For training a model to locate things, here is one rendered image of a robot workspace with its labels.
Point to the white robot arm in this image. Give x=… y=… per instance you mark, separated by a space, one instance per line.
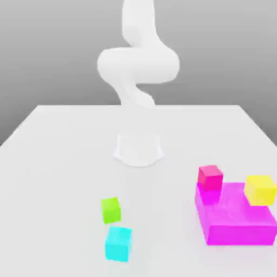
x=138 y=65

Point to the small green cube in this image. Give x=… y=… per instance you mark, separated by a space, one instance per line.
x=110 y=210

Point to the small pink cube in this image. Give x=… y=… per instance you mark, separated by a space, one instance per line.
x=210 y=177

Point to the small cyan cube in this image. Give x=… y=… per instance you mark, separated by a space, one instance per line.
x=118 y=244

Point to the small yellow cube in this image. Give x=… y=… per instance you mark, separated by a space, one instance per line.
x=260 y=190

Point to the large magenta box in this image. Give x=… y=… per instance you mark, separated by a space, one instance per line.
x=235 y=223

